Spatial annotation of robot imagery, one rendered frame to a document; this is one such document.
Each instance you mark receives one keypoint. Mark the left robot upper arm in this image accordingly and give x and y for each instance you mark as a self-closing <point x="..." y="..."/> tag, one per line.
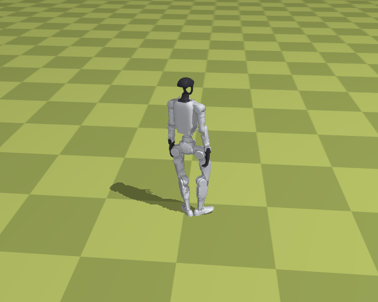
<point x="170" y="112"/>

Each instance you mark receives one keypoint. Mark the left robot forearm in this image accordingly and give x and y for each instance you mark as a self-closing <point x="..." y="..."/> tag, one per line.
<point x="171" y="132"/>

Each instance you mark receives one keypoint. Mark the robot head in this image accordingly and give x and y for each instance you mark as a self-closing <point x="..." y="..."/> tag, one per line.
<point x="185" y="83"/>

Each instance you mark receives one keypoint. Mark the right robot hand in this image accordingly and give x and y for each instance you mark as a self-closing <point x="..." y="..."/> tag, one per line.
<point x="207" y="157"/>

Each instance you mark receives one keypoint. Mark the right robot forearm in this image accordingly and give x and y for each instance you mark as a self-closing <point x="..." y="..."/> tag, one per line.
<point x="205" y="139"/>

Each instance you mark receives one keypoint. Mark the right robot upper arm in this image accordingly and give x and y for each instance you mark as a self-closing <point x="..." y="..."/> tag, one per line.
<point x="200" y="111"/>

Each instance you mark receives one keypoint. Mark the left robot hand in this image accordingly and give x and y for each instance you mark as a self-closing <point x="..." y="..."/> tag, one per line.
<point x="170" y="146"/>

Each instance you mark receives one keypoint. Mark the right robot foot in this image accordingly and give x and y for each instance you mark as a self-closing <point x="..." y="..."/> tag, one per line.
<point x="206" y="209"/>

